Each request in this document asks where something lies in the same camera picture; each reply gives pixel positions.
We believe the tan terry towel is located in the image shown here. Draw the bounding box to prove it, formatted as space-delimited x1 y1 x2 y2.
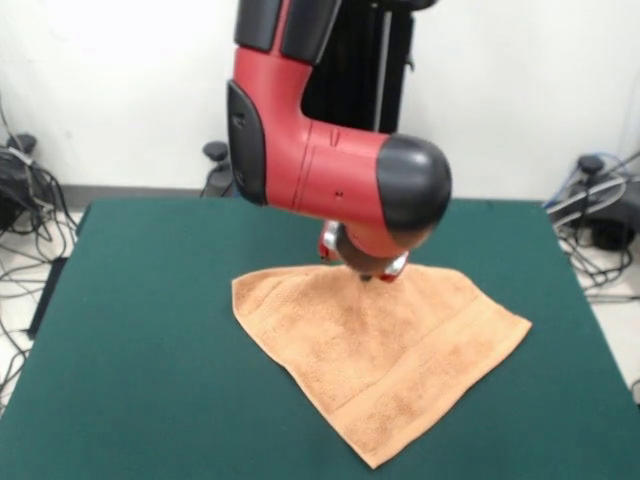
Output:
230 263 534 470

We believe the dark green table cloth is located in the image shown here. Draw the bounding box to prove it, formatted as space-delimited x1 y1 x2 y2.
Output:
0 198 640 480

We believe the grey stand base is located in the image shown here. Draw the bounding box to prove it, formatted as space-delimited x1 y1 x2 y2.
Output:
0 132 40 231
574 153 640 251

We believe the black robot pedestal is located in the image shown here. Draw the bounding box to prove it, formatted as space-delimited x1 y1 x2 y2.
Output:
202 0 419 201

